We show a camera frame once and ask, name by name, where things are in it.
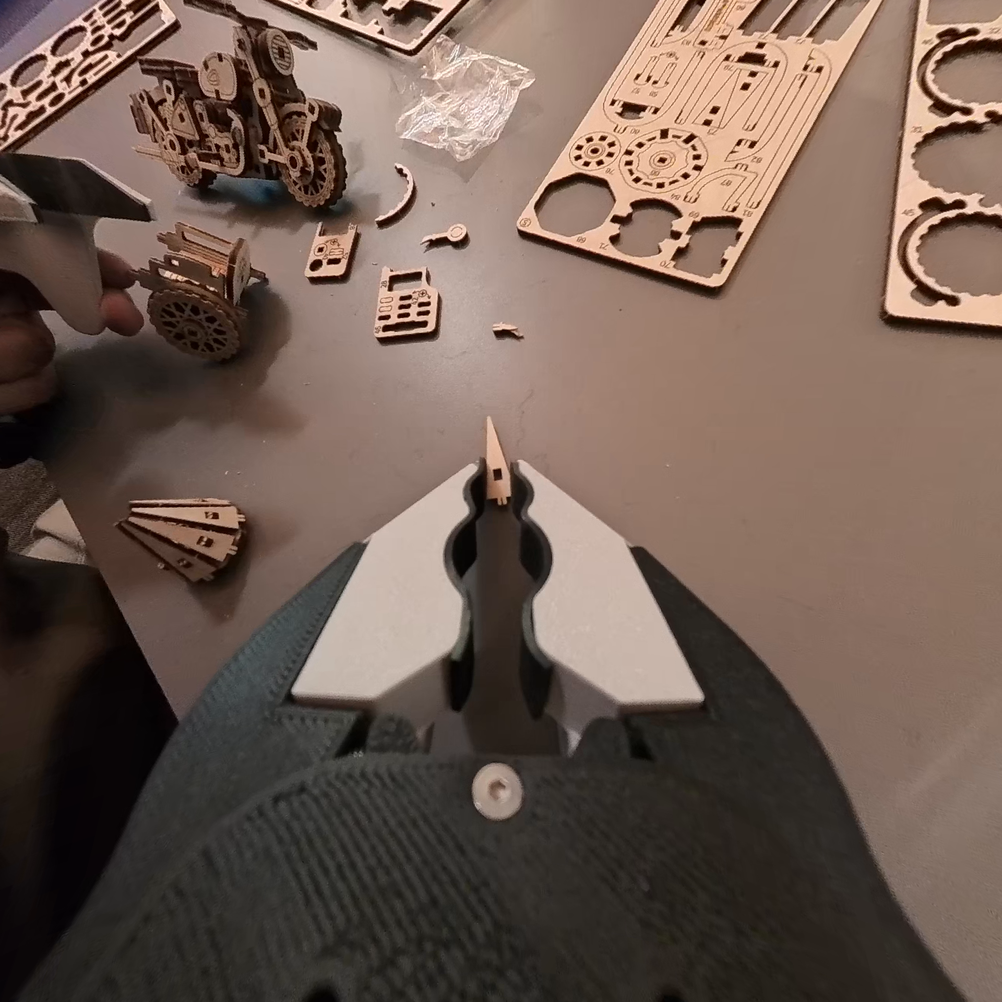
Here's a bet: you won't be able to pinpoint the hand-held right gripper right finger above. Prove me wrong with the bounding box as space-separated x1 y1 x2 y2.
509 460 706 738

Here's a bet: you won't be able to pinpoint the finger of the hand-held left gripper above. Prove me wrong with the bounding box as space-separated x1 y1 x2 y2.
0 152 151 225
0 174 40 236

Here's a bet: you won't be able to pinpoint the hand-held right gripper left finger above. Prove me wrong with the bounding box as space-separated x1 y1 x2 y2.
290 462 480 733

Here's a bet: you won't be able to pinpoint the small pointed wooden piece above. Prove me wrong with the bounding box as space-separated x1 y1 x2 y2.
483 416 514 506

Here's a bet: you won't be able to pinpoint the fan-shaped wooden assembly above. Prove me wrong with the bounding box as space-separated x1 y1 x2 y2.
116 497 247 587

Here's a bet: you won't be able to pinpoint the grey desk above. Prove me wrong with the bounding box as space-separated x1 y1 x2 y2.
0 0 1002 862

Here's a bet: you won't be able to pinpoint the person's left hand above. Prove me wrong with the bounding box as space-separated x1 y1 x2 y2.
0 249 148 416

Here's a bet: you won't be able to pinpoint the wooden sidecar model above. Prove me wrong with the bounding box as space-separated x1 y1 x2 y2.
135 221 269 363

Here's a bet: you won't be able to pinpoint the wooden motorcycle model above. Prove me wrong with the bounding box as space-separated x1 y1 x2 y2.
129 0 348 211

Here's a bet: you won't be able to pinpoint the wooden puzzle sheet oval holes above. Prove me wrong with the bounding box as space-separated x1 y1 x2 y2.
0 0 180 151

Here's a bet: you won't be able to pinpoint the small engraved wooden plate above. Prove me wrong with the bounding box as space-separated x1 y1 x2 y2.
304 221 363 280

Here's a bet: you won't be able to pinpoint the small slotted wooden plate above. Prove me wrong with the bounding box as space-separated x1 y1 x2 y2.
373 266 441 343

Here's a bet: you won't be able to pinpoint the curved toothed wooden piece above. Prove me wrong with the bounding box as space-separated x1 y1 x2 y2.
374 163 418 228

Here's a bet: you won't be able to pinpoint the wooden puzzle sheet round holes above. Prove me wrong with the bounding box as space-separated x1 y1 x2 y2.
266 0 471 56

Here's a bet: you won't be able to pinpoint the small clear plastic bag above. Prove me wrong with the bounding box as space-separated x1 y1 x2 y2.
395 35 537 163

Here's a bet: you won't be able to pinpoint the wooden puzzle sheet with gears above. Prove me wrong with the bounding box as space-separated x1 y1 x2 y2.
517 0 886 289

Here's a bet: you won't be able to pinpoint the wooden puzzle sheet ring cutouts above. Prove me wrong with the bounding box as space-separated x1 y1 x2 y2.
882 0 1002 330

